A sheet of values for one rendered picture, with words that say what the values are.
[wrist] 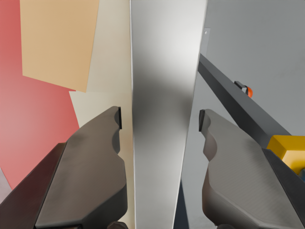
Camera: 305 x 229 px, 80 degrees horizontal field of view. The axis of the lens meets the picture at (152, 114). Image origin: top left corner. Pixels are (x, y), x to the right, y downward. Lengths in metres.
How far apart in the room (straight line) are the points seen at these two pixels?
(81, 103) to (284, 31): 1.23
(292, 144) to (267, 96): 1.17
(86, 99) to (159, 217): 0.12
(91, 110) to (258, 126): 0.27
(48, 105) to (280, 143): 0.22
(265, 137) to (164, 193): 0.21
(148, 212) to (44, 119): 0.12
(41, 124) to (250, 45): 1.15
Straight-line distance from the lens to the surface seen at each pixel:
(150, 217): 0.20
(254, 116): 0.37
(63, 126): 0.18
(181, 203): 0.74
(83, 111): 0.17
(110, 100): 0.15
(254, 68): 1.28
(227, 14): 1.16
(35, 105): 0.18
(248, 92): 0.52
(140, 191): 0.17
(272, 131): 0.34
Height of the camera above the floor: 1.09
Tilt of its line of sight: 61 degrees down
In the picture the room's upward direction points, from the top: 179 degrees counter-clockwise
